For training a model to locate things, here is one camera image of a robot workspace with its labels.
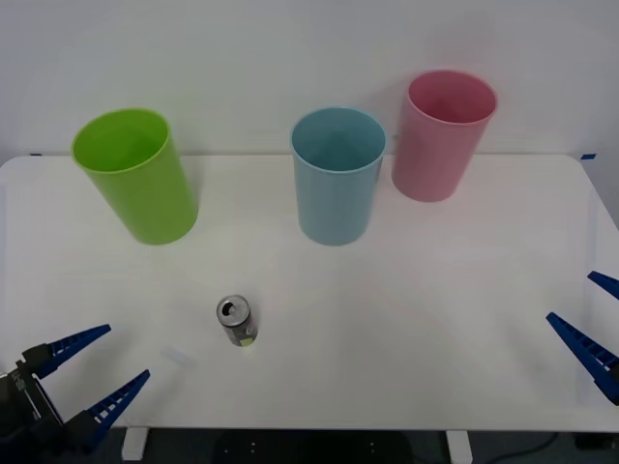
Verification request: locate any pale blue plastic bin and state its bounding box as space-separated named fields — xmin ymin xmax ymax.
xmin=289 ymin=106 xmax=387 ymax=247

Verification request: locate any pink plastic bin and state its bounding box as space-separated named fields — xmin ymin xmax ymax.
xmin=391 ymin=69 xmax=499 ymax=203

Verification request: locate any green plastic bin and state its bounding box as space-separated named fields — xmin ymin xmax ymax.
xmin=71 ymin=107 xmax=200 ymax=246

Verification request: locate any white table leg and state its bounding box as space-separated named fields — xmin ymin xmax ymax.
xmin=121 ymin=428 xmax=148 ymax=461
xmin=445 ymin=429 xmax=473 ymax=464

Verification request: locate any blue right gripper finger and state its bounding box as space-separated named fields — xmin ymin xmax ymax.
xmin=545 ymin=311 xmax=619 ymax=407
xmin=586 ymin=271 xmax=619 ymax=302

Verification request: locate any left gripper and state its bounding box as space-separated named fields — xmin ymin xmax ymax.
xmin=0 ymin=324 xmax=152 ymax=455

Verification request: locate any black drink can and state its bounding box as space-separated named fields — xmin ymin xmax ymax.
xmin=215 ymin=294 xmax=259 ymax=348

